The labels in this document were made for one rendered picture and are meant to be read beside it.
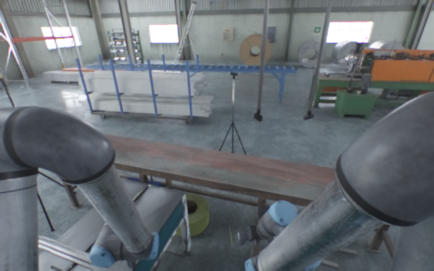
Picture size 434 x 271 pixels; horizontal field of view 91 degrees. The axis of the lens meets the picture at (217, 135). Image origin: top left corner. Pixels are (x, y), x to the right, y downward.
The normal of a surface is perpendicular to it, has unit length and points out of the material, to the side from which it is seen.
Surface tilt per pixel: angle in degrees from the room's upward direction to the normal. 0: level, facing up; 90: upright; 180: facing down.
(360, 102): 92
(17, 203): 80
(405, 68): 90
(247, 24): 90
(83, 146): 70
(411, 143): 55
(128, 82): 90
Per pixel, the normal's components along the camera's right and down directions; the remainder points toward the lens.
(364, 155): -0.88, -0.36
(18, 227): 0.93, -0.04
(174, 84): -0.18, 0.45
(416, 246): -0.98, 0.15
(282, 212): 0.13, -0.71
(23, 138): 0.22, 0.07
